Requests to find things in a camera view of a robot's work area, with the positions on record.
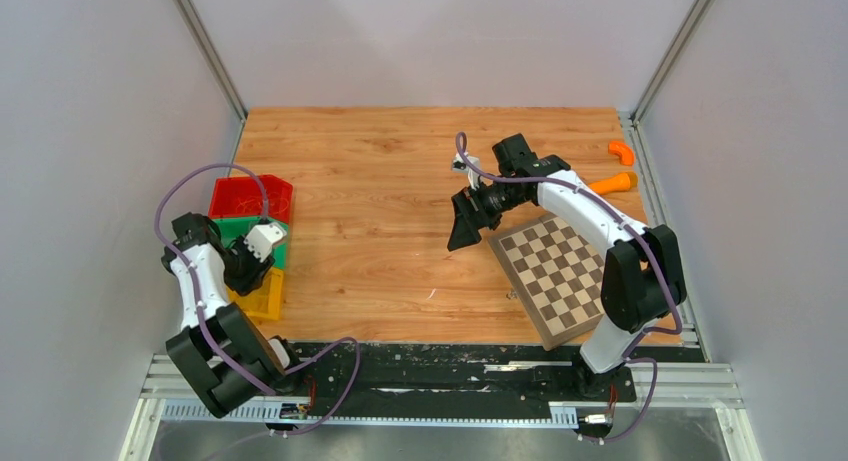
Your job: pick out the orange curved pipe piece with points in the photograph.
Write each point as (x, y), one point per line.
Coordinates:
(623, 152)

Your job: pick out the orange plastic carrot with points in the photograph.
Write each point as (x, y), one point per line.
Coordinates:
(621, 182)

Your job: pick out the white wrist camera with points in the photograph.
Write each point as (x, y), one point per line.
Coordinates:
(263, 238)
(466, 166)

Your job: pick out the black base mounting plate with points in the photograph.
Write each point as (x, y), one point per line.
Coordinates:
(448, 381)

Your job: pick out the yellow plastic bin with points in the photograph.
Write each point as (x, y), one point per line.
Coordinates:
(264, 303)

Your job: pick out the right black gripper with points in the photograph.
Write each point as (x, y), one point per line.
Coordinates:
(470, 217)

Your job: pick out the red plastic bin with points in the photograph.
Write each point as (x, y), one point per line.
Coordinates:
(241, 197)

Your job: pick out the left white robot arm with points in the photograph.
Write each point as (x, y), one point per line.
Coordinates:
(219, 351)

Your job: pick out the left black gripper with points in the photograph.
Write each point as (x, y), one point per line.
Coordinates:
(255, 276)

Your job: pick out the green plastic bin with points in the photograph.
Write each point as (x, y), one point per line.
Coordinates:
(231, 228)

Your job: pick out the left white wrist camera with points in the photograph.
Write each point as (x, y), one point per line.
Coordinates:
(263, 238)

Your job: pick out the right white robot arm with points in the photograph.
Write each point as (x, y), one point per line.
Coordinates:
(643, 278)

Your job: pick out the wooden chessboard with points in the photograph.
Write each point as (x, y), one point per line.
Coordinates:
(556, 275)

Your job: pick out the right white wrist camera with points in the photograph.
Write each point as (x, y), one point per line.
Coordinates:
(466, 166)

